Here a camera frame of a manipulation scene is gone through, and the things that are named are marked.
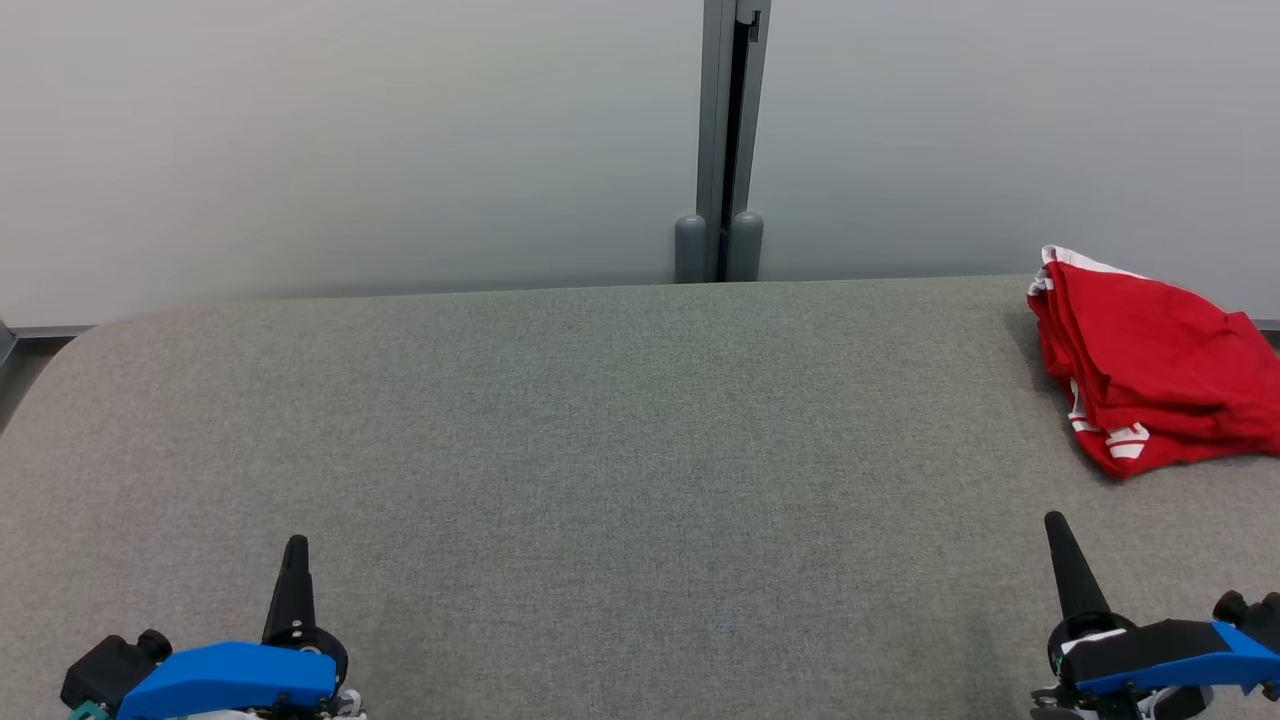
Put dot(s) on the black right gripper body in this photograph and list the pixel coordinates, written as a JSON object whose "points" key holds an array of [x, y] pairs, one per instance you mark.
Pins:
{"points": [[1110, 705]]}

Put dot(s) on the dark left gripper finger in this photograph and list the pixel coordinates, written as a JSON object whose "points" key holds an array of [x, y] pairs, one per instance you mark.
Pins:
{"points": [[294, 595]]}

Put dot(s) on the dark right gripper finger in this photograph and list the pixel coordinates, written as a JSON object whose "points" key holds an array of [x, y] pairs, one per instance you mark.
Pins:
{"points": [[1075, 575]]}

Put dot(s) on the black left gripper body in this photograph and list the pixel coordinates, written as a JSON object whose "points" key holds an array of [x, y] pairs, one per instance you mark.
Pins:
{"points": [[338, 660]]}

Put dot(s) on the red shorts white hem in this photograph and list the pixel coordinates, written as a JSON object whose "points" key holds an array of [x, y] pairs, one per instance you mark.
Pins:
{"points": [[1130, 330]]}

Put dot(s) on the blue black right camera bracket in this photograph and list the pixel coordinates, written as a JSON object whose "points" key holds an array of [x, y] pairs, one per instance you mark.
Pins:
{"points": [[1170, 660]]}

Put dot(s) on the blue left camera bracket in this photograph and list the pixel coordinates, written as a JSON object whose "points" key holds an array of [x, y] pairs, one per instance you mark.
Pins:
{"points": [[230, 680]]}

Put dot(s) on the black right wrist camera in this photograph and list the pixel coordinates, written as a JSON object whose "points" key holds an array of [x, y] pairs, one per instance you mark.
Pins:
{"points": [[1250, 608]]}

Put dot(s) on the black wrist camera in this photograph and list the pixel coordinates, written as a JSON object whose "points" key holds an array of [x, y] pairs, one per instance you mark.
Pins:
{"points": [[1250, 608], [105, 670]]}

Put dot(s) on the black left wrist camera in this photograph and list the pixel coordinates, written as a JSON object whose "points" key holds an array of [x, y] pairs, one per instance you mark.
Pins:
{"points": [[105, 670]]}

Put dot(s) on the teal left camera connector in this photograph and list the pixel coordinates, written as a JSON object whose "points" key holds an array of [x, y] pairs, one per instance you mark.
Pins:
{"points": [[85, 711]]}

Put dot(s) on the grey metal frame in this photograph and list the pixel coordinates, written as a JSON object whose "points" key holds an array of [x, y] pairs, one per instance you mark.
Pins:
{"points": [[5, 345]]}

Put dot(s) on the grey cylindrical post foot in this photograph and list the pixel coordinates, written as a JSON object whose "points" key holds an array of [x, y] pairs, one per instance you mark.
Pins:
{"points": [[746, 248], [690, 250]]}

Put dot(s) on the grey partition post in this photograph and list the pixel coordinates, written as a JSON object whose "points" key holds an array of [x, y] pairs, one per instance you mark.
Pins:
{"points": [[718, 100]]}

